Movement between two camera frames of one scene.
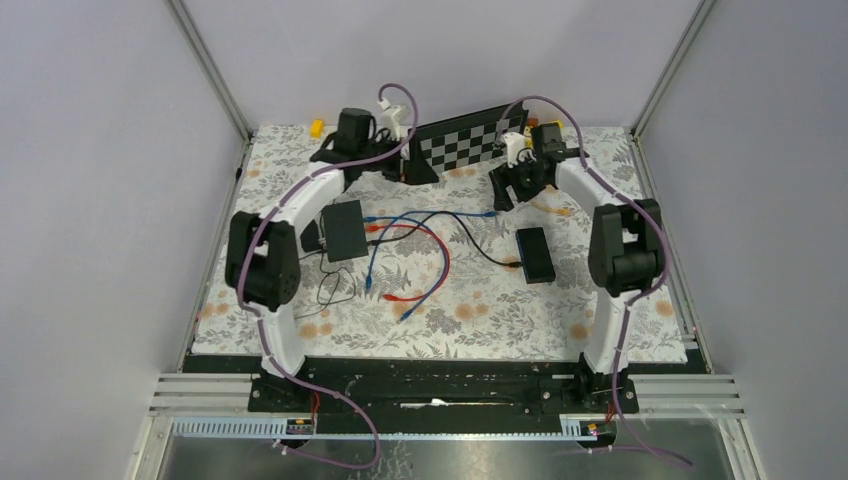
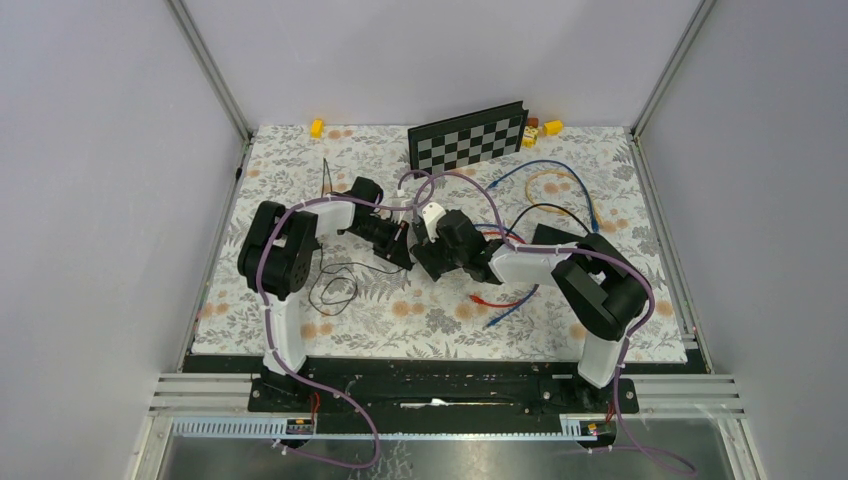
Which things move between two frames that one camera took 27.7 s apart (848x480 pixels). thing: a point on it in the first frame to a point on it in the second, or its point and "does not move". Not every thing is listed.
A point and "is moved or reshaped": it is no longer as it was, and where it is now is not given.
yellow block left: (316, 128) does not move
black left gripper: (417, 170) to (395, 250)
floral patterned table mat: (430, 268) does not move
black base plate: (444, 396) does not move
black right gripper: (503, 177) to (426, 251)
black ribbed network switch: (535, 255) is moved or reshaped
